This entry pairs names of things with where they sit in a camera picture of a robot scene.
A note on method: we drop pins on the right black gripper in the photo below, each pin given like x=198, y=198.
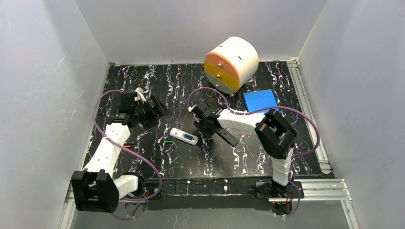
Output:
x=210, y=128

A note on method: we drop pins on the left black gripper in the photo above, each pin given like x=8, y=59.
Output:
x=151, y=107

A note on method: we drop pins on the white remote control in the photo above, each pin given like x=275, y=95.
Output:
x=179, y=134

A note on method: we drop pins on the blue battery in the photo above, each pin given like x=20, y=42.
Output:
x=191, y=138

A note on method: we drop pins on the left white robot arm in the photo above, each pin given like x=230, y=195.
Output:
x=94, y=188

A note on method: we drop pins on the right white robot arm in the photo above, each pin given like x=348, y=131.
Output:
x=275, y=134

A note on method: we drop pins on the black remote control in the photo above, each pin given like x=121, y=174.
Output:
x=226, y=136

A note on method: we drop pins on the blue rectangular pad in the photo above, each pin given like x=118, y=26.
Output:
x=259, y=99

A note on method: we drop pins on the round white drawer cabinet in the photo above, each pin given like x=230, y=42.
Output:
x=231, y=64

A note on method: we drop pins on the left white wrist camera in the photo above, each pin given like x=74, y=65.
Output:
x=139, y=95

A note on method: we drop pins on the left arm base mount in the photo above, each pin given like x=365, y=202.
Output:
x=134, y=191

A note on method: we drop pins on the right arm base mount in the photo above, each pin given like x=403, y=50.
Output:
x=284, y=200

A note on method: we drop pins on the aluminium frame rail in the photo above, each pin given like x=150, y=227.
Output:
x=325, y=190

